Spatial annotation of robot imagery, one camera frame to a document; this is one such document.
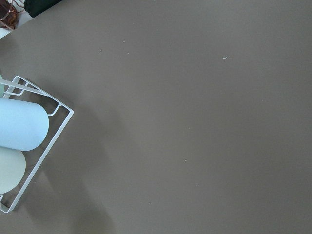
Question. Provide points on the light blue cup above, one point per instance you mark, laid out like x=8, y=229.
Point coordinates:
x=23, y=125

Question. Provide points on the pale green cup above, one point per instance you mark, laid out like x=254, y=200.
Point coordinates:
x=12, y=168

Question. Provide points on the white wire cup rack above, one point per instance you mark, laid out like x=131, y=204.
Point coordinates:
x=16, y=87

